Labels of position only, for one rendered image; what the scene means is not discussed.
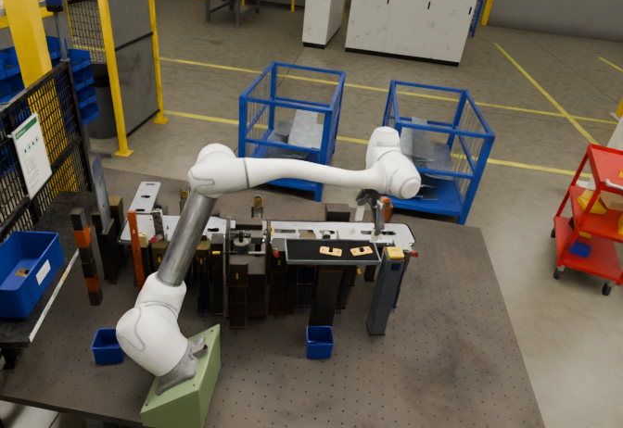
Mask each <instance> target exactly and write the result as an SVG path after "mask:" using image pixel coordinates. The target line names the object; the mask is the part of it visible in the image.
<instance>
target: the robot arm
mask: <svg viewBox="0 0 623 428"><path fill-rule="evenodd" d="M283 178H295V179H301V180H307V181H312V182H317V183H326V184H331V185H336V186H341V187H347V188H355V189H362V190H361V191H360V193H359V194H358V196H357V197H356V199H355V201H356V202H357V206H358V207H357V212H356V217H355V221H359V220H362V217H363V213H364V208H365V206H363V205H364V204H366V203H368V204H369V206H370V209H371V210H372V212H373V219H374V226H373V229H372V233H371V238H370V243H371V242H377V239H378V235H379V232H380V230H385V221H384V207H385V204H384V203H381V202H380V197H381V196H382V195H383V194H386V195H394V196H395V197H397V198H399V199H409V198H412V197H413V196H415V195H416V194H417V192H418V191H419V188H420V181H421V179H420V175H419V173H418V171H417V169H416V168H415V166H414V165H413V163H412V162H411V161H410V160H409V159H408V158H407V157H406V156H404V155H403V154H402V152H401V148H400V138H399V135H398V132H397V131H396V130H394V129H392V128H389V127H380V128H377V129H375V131H374V132H373V134H372V136H371V139H370V141H369V145H368V148H367V153H366V168H365V170H362V171H351V170H342V169H337V168H332V167H328V166H324V165H320V164H315V163H311V162H307V161H302V160H295V159H282V158H247V157H245V158H236V157H235V154H234V153H233V151H232V150H231V149H230V148H228V147H227V146H224V145H220V144H212V145H207V146H206V147H204V148H203V149H202V150H201V151H200V153H199V155H198V158H197V161H196V164H195V166H194V167H192V168H191V169H190V171H189V172H188V180H189V184H190V187H191V191H190V194H189V196H188V198H187V200H186V202H185V205H184V209H183V211H182V214H181V216H180V219H179V220H178V222H177V225H176V227H175V230H174V232H173V235H172V239H171V241H170V242H169V245H168V247H167V250H166V252H165V255H164V257H163V260H162V261H161V263H160V266H159V270H158V271H157V272H154V273H152V274H151V275H149V276H148V277H147V279H146V282H145V284H144V286H143V288H142V290H141V291H140V293H139V296H138V298H137V300H136V303H135V306H134V308H132V309H130V310H129V311H127V312H126V313H125V314H124V315H123V316H122V317H121V319H120V320H119V322H118V324H117V327H116V337H117V340H118V342H119V344H120V346H121V348H122V350H123V351H124V352H125V353H126V354H127V355H128V356H129V357H130V358H131V359H133V360H134V361H135V362H136V363H138V364H139V365H140V366H142V367H143V368H144V369H146V370H147V371H149V372H151V373H153V374H154V375H156V376H157V377H158V378H159V384H158V386H157V388H156V390H155V395H156V396H158V397H159V396H160V395H162V394H163V393H164V392H166V391H167V390H169V389H171V388H173V387H175V386H176V385H178V384H181V383H183V382H185V381H187V380H192V379H193V378H194V377H195V376H196V374H197V364H198V360H199V358H201V357H202V356H203V355H204V354H205V353H207V352H208V346H206V345H203V344H204V342H205V340H206V337H205V336H204V335H201V336H200V337H198V338H197V339H195V340H194V341H192V342H190V341H189V340H188V339H186V338H185V337H184V336H183V335H182V334H181V333H180V329H179V326H178V323H177V319H178V313H179V312H180V309H181V306H182V303H183V300H184V295H185V292H186V286H185V283H184V277H185V275H186V273H187V270H188V268H189V265H190V263H191V261H192V258H193V256H194V255H195V252H196V250H197V246H198V244H199V242H200V239H201V237H202V235H203V233H204V231H205V229H206V226H207V224H208V222H209V219H210V215H211V213H212V211H213V209H214V207H215V205H216V202H217V200H218V198H220V197H222V196H223V195H224V194H226V193H232V192H237V191H240V190H244V189H248V188H251V187H254V186H256V185H259V184H262V183H267V182H270V181H273V180H277V179H283ZM373 207H376V208H373Z"/></svg>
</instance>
